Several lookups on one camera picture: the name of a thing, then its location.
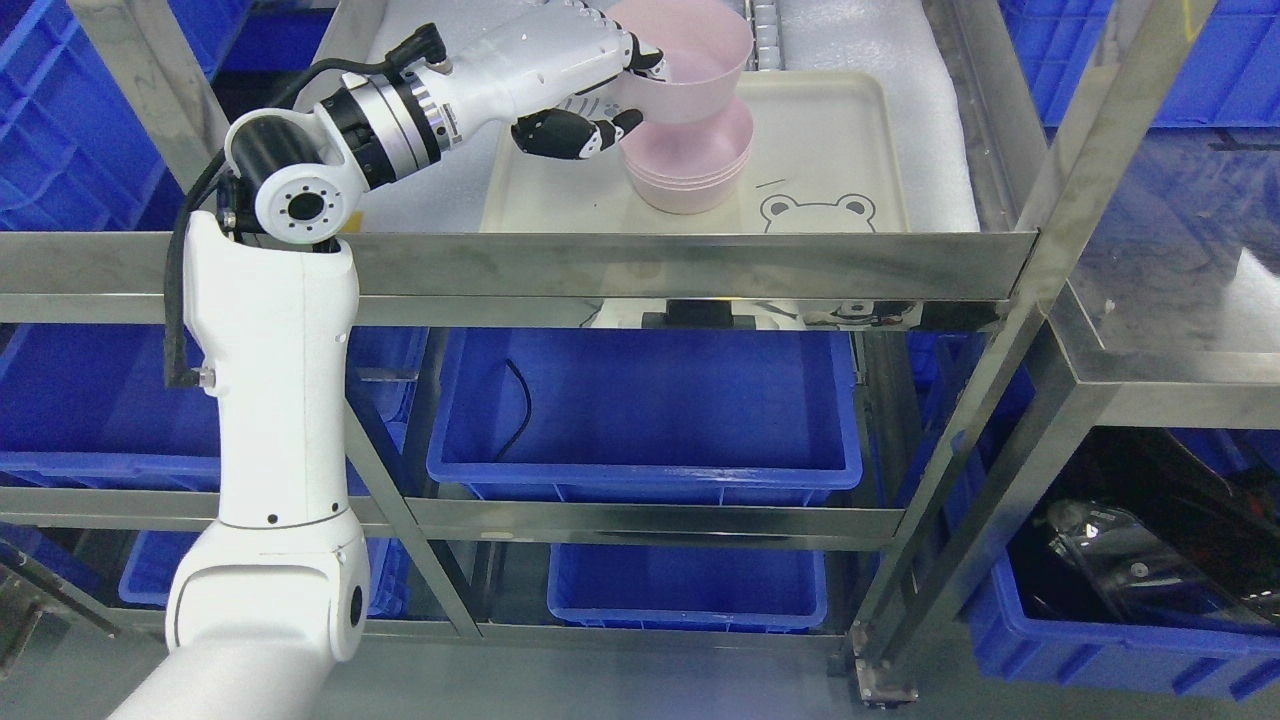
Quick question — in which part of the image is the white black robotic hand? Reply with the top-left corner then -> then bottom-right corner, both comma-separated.
419,1 -> 671,160

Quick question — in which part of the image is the pink plastic bowl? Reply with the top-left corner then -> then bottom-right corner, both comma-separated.
605,1 -> 755,126

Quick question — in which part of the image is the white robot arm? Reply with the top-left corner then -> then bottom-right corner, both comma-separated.
111,23 -> 451,719

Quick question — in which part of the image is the stack of pink bowls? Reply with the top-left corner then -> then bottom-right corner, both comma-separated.
621,97 -> 755,215

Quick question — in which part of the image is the stainless steel shelf rack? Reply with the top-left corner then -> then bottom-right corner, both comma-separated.
0,0 -> 1221,707

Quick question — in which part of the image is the blue bin on shelf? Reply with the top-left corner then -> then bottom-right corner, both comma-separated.
425,328 -> 863,507

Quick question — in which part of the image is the blue bin lower shelf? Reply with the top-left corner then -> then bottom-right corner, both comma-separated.
547,544 -> 829,634

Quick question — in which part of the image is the blue bin shelf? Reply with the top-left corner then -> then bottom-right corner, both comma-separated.
547,544 -> 829,634
0,325 -> 431,496

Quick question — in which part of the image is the blue bin shelf left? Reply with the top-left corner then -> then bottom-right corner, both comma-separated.
0,325 -> 431,496

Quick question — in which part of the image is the cream bear tray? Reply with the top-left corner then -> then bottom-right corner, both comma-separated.
480,72 -> 909,234

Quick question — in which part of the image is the stainless steel table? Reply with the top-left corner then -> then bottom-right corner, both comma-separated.
1052,128 -> 1279,429

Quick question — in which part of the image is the black helmet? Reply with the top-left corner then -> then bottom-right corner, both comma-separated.
1021,427 -> 1277,635

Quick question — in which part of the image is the blue bin holding helmet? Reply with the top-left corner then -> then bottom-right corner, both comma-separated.
963,430 -> 1279,701

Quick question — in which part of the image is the black cable in bin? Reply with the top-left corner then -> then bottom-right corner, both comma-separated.
495,359 -> 532,462

